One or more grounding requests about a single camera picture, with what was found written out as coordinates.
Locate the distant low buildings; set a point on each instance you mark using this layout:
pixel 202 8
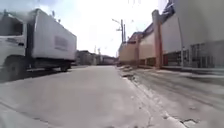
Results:
pixel 93 58

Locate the utility pole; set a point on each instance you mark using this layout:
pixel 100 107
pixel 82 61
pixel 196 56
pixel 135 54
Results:
pixel 122 31

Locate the grey concrete road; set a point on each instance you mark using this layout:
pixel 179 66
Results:
pixel 90 96

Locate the white box truck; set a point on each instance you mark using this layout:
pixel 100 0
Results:
pixel 46 40

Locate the pale building with railing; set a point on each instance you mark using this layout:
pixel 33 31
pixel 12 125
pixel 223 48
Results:
pixel 200 33

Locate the tan wall with red pillars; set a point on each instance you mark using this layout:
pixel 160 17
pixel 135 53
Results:
pixel 146 48

